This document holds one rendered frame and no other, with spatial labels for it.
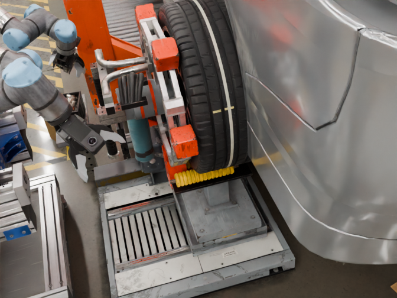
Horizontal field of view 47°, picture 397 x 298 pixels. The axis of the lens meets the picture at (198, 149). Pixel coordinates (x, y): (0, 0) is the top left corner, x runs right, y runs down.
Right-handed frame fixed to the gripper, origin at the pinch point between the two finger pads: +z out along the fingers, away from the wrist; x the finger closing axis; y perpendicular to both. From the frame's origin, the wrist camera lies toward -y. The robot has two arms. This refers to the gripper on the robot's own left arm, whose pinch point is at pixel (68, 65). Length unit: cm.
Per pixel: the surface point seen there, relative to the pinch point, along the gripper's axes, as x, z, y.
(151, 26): 27.7, -39.4, -9.8
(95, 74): 13.8, -17.1, 6.4
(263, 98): 65, -78, 20
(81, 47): 0.2, 7.4, -14.1
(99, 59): 14.3, -28.5, 5.2
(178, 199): 70, 37, 29
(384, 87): 72, -124, 35
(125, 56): 19.5, 13.0, -21.3
